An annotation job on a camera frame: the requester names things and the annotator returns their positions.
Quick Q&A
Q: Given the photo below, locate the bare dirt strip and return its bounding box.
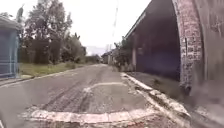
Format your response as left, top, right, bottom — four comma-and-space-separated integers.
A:
127, 71, 224, 128

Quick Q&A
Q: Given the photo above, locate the pale raised cross strip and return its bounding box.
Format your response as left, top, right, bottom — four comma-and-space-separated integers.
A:
22, 107, 158, 125

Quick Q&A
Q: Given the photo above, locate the grey concrete road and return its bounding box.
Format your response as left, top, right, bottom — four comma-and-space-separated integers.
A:
0, 63, 188, 128

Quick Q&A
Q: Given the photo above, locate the dark building with blue wall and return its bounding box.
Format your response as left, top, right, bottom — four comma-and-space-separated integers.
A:
124, 0, 183, 82

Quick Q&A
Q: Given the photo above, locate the green bush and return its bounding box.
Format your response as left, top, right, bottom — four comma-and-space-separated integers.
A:
114, 39, 135, 73

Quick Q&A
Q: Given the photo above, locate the brick arch building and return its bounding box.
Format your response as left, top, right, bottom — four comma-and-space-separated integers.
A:
171, 0, 224, 95

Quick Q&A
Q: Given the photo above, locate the group of trees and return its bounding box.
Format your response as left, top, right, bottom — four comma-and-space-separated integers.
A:
15, 0, 88, 66

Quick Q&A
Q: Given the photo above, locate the low distant building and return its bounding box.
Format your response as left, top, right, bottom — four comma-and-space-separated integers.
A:
101, 49, 116, 65

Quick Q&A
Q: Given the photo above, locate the grass verge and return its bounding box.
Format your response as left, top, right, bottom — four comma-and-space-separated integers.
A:
18, 61, 88, 78

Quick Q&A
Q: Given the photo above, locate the pale stone kerb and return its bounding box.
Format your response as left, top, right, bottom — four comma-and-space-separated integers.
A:
120, 72, 193, 128

